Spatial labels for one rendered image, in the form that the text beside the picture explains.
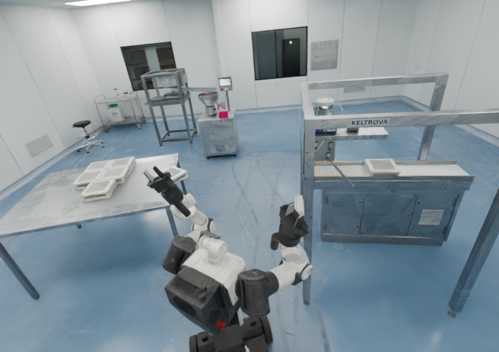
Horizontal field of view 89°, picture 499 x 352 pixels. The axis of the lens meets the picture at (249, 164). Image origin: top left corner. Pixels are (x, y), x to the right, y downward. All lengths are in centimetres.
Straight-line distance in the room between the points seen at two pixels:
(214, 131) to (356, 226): 285
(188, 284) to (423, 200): 226
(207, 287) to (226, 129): 368
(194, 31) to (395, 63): 516
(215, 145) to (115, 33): 432
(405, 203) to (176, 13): 634
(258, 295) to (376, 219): 195
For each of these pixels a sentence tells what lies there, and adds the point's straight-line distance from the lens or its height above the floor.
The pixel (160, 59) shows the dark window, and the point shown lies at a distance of 752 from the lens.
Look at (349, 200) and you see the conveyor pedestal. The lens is 266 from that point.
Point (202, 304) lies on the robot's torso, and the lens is 110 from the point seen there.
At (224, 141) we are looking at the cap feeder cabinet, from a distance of 466.
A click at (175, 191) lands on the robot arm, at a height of 143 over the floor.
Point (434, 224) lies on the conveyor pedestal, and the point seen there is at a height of 29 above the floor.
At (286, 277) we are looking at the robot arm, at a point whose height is 113.
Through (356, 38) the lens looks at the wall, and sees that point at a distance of 754.
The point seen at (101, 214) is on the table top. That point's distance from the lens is 255.
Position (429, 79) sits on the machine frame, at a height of 160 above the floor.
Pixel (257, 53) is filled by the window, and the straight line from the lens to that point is 712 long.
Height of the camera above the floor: 209
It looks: 28 degrees down
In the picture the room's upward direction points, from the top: 6 degrees counter-clockwise
